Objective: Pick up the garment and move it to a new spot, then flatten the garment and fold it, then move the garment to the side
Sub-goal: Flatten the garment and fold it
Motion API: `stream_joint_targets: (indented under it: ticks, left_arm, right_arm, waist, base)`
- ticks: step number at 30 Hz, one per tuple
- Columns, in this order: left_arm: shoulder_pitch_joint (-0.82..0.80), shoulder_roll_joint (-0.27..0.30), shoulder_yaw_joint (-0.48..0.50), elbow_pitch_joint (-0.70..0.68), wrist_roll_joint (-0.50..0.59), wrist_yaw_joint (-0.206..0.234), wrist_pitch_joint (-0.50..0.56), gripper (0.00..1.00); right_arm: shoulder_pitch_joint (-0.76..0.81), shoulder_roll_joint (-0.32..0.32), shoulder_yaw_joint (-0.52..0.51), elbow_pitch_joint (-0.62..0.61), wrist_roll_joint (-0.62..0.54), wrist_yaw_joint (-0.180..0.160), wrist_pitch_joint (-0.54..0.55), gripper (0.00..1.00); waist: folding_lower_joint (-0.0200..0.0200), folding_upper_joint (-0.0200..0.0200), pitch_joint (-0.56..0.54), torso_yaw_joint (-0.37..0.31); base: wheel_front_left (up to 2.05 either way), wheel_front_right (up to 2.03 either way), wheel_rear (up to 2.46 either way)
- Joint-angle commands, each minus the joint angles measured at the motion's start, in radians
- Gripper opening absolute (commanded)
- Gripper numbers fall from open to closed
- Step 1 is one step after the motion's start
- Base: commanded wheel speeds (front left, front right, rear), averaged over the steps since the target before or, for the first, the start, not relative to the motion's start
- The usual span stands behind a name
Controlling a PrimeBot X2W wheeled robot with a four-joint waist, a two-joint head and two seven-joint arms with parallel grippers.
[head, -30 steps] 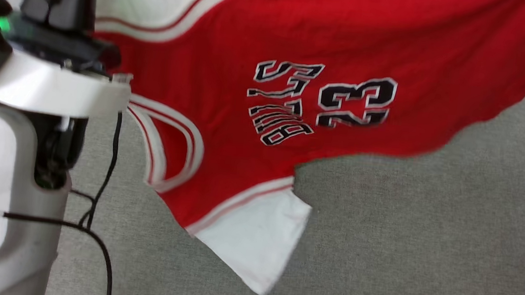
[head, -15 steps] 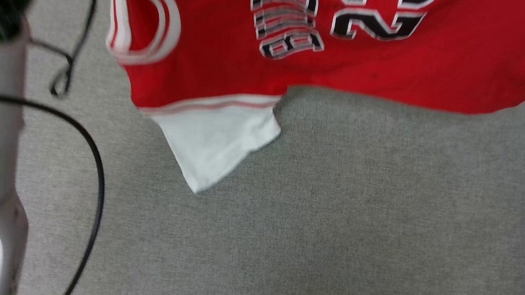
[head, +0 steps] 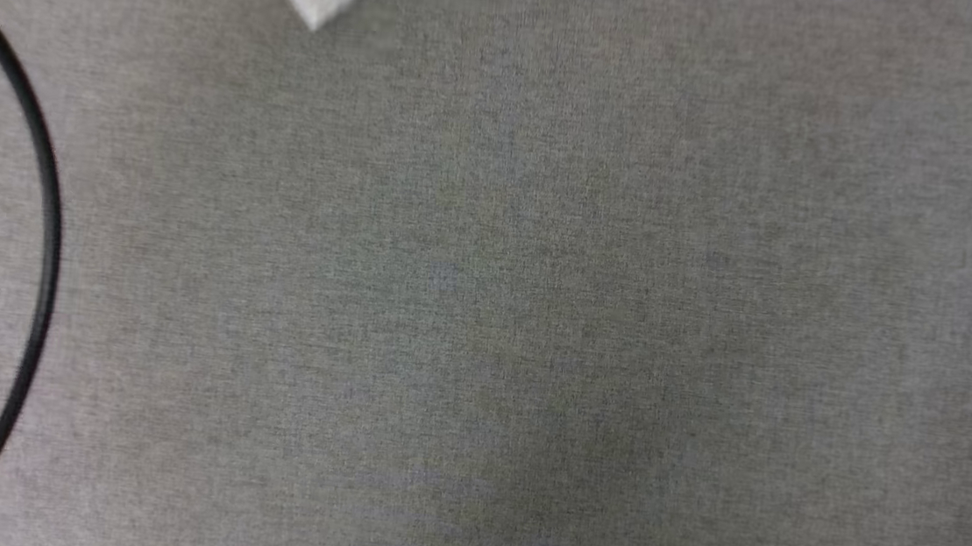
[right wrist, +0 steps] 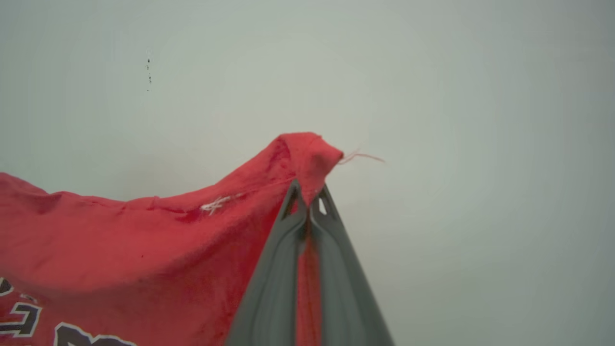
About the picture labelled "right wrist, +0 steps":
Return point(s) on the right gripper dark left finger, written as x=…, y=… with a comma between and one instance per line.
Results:
x=269, y=288

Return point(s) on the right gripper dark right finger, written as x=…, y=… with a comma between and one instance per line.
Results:
x=343, y=288

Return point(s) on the red white sports shirt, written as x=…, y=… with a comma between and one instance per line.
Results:
x=120, y=240

